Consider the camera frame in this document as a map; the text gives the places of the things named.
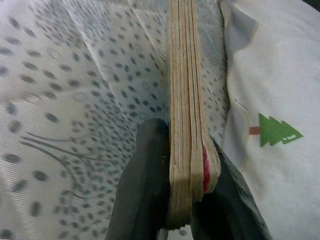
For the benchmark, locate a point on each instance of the white quilted mattress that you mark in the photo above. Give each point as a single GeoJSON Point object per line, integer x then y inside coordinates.
{"type": "Point", "coordinates": [75, 100]}

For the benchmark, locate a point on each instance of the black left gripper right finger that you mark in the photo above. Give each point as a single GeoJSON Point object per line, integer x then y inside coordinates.
{"type": "Point", "coordinates": [230, 207]}

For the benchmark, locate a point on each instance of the white pillow with tree logo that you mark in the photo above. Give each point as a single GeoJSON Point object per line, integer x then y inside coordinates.
{"type": "Point", "coordinates": [275, 87]}

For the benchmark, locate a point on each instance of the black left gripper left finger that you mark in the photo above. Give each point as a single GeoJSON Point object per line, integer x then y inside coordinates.
{"type": "Point", "coordinates": [142, 187]}

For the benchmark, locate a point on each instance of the colourful children's board book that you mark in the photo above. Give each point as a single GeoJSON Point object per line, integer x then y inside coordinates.
{"type": "Point", "coordinates": [185, 100]}

